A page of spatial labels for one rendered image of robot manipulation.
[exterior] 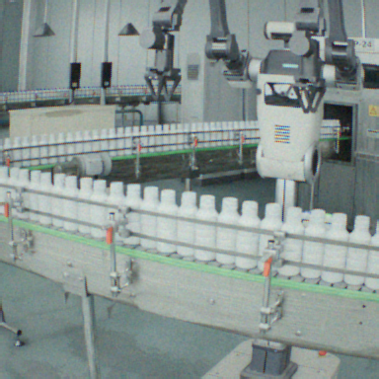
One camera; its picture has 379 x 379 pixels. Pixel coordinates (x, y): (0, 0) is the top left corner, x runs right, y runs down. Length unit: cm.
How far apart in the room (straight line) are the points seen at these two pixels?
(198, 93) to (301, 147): 565
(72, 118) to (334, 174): 273
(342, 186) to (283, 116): 334
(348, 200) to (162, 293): 383
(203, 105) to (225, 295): 614
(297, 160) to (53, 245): 87
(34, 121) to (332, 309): 450
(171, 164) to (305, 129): 177
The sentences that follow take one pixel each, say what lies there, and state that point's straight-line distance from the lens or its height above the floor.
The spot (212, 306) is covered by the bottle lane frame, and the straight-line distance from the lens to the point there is 141.
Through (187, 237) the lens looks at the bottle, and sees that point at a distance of 142.
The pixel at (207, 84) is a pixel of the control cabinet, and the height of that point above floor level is 142.
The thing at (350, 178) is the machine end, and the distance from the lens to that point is 511.
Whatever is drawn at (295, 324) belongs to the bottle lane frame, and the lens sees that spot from 133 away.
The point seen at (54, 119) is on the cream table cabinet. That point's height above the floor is 107.
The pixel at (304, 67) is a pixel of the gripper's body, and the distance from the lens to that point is 139.
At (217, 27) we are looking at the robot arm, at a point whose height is 166.
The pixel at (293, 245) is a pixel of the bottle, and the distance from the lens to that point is 129.
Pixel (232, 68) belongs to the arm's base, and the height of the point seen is 151.
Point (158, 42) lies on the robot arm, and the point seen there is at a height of 157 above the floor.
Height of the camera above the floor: 146
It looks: 12 degrees down
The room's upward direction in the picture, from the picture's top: 1 degrees clockwise
